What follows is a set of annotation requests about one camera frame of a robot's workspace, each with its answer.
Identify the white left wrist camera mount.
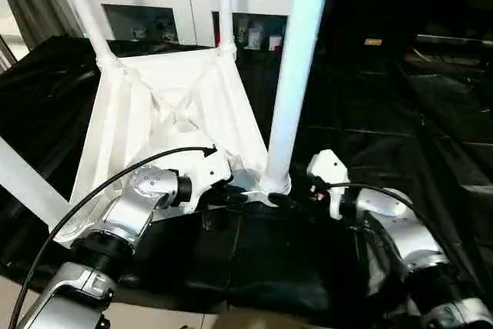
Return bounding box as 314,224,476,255
184,149,234,215

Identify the white plastic table top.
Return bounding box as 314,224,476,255
52,45,295,250

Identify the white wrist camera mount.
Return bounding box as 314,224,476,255
306,149,352,221
184,149,234,215

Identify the black plastic mat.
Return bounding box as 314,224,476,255
0,32,493,329

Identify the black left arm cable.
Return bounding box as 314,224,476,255
8,146,219,329

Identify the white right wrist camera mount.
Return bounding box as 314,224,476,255
306,149,352,221

